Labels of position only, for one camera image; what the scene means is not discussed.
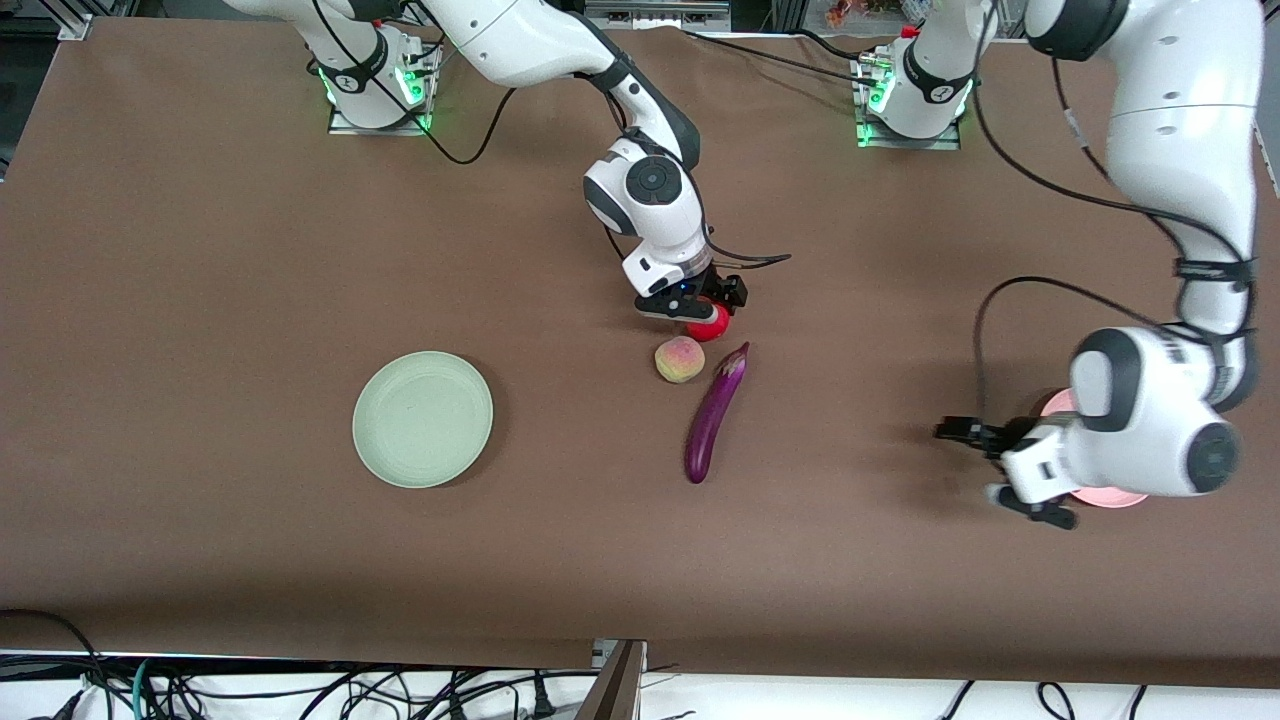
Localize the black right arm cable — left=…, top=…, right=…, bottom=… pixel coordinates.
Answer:
left=310, top=0, right=793, bottom=273

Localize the short black table cable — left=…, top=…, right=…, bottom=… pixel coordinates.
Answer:
left=795, top=26, right=871, bottom=63

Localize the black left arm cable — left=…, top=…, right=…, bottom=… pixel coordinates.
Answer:
left=968, top=0, right=1256, bottom=426

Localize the long purple eggplant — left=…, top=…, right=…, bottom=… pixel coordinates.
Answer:
left=684, top=342, right=751, bottom=485

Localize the brown table cover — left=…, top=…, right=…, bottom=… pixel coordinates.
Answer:
left=0, top=15, right=1280, bottom=691

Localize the red pomegranate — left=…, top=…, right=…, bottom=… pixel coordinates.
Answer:
left=686, top=303, right=732, bottom=344

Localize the yellow pink peach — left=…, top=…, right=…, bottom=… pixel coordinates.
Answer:
left=654, top=336, right=707, bottom=385

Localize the pink round plate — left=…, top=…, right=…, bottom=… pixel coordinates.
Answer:
left=1040, top=389, right=1151, bottom=511

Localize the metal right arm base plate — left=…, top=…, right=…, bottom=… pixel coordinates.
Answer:
left=328, top=108, right=434, bottom=137

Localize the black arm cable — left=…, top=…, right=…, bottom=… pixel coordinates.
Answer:
left=310, top=0, right=793, bottom=273
left=968, top=0, right=1256, bottom=426

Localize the teal floor cable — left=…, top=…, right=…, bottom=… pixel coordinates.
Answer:
left=128, top=657, right=159, bottom=720

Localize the pale green round plate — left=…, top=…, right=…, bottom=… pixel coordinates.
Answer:
left=352, top=350, right=495, bottom=490

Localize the black floor cable bundle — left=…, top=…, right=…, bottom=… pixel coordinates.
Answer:
left=150, top=663, right=601, bottom=720

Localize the long black table cable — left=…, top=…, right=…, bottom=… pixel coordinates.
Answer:
left=683, top=28, right=883, bottom=89

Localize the black looped floor cable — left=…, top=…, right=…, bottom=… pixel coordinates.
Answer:
left=0, top=608, right=113, bottom=720

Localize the aluminium profile post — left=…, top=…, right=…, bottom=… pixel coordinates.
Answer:
left=578, top=640, right=647, bottom=720

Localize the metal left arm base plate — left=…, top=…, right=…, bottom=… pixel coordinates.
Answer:
left=857, top=122, right=962, bottom=152

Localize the colourful background clutter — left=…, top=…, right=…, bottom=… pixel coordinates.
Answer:
left=825, top=0, right=926, bottom=29

